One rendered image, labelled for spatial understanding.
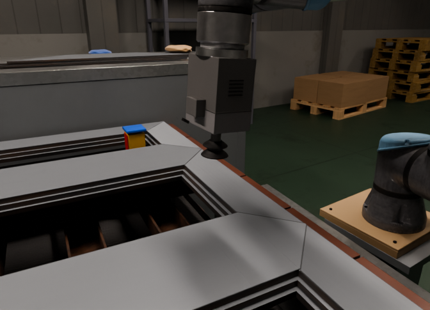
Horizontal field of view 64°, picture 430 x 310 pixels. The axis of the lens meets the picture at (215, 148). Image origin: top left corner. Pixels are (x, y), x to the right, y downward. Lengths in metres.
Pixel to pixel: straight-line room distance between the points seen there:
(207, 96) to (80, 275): 0.31
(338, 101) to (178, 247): 4.36
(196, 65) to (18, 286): 0.39
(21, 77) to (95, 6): 2.77
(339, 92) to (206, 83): 4.35
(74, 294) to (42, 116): 0.81
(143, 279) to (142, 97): 0.86
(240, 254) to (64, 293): 0.25
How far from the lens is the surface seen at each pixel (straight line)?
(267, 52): 5.21
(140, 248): 0.58
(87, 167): 0.92
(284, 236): 0.61
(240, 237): 0.59
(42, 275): 0.57
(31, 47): 3.96
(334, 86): 4.83
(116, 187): 0.84
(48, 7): 3.99
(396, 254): 0.91
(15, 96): 1.23
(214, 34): 0.47
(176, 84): 1.31
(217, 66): 0.46
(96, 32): 3.92
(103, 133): 1.19
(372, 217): 0.97
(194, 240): 0.59
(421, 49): 6.34
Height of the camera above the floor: 1.18
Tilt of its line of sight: 20 degrees down
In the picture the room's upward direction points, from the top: straight up
